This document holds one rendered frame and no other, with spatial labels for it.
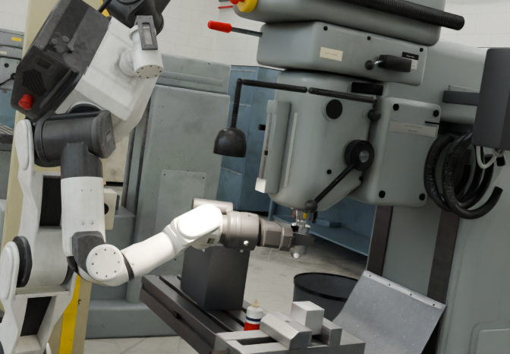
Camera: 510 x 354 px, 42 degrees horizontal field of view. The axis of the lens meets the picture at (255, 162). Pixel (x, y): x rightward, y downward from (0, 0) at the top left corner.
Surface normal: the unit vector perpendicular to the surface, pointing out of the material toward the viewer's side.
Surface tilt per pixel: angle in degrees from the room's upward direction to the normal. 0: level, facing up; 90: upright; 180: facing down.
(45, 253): 81
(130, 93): 58
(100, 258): 72
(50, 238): 95
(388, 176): 90
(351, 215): 90
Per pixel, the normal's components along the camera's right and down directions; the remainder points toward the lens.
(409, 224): -0.85, -0.07
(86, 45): 0.61, -0.39
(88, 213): 0.42, -0.17
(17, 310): 0.59, 0.32
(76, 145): -0.04, -0.15
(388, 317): -0.70, -0.52
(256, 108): 0.51, 0.15
